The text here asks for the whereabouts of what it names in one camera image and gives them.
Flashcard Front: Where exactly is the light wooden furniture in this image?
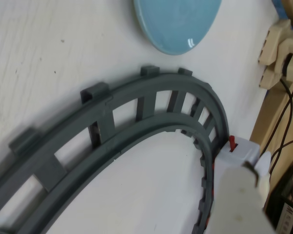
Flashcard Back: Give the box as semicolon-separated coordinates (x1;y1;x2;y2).
249;81;293;210

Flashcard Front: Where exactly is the black device with label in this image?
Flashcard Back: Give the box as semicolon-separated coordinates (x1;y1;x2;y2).
268;160;293;234

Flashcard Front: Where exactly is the thin black cable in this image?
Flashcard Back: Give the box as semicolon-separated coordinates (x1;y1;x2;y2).
257;79;293;159
268;138;293;176

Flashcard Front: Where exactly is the white toy train car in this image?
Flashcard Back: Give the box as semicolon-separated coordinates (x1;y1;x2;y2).
219;135;261;169

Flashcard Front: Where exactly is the blue round ceramic dish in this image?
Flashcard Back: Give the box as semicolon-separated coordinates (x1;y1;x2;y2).
133;0;221;56

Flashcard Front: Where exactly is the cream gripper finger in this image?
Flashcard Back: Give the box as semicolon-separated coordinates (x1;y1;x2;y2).
206;160;278;234

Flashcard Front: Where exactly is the grey circular toy train track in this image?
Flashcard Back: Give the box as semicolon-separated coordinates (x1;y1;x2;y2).
0;64;231;234

